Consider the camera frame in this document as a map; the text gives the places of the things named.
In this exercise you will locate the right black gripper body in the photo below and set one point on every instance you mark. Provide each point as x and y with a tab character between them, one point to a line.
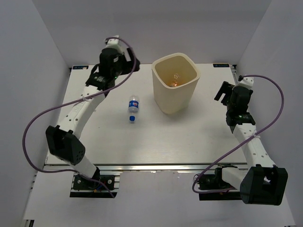
229	106

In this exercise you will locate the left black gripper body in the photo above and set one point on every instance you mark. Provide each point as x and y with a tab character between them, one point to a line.
123	66

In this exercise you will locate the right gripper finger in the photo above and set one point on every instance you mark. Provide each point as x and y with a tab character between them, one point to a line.
226	89
218	96

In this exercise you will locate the clear blue label Pepsi bottle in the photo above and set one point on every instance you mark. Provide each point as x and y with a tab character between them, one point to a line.
133	108

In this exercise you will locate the clear yellow cap bottle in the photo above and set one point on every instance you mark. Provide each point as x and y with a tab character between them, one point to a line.
177	78

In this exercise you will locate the orange plastic bottle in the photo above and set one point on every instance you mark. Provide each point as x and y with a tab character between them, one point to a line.
173	84

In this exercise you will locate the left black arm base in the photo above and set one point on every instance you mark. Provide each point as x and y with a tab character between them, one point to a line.
82	188

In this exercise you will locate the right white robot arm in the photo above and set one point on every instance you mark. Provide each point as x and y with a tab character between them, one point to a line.
265	182

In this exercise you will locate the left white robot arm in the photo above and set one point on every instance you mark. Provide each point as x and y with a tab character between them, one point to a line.
64	139

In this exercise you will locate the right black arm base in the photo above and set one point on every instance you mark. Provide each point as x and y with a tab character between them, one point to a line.
221	185

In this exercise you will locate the cream plastic bin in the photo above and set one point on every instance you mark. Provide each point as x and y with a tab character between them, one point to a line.
173	99

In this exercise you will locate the left blue table sticker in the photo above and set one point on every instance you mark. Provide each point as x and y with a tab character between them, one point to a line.
80	67

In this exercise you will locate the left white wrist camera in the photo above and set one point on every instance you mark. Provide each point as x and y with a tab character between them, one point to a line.
114	43

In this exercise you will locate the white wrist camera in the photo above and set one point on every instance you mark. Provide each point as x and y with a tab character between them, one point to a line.
114	43
246	82

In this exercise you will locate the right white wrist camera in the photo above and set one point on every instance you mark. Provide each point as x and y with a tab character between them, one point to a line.
246	82

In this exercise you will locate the aluminium table front rail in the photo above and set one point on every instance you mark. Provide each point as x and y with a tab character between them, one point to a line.
168	167

